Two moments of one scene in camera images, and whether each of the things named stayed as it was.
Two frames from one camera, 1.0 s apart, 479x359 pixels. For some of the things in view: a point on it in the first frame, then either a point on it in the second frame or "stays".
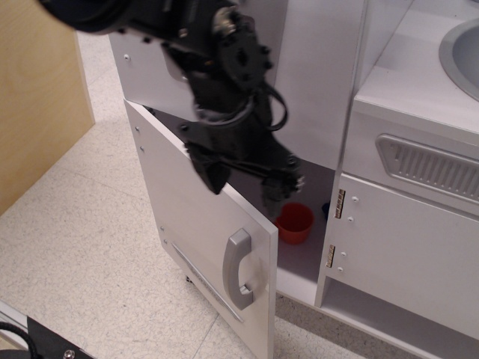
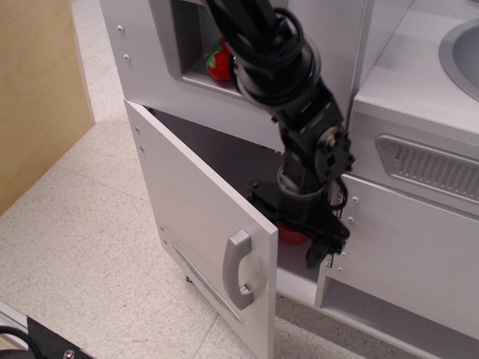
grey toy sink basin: (459, 55) stays
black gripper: (247, 143) to (316, 213)
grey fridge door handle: (238, 245) stays
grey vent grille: (450, 172) stays
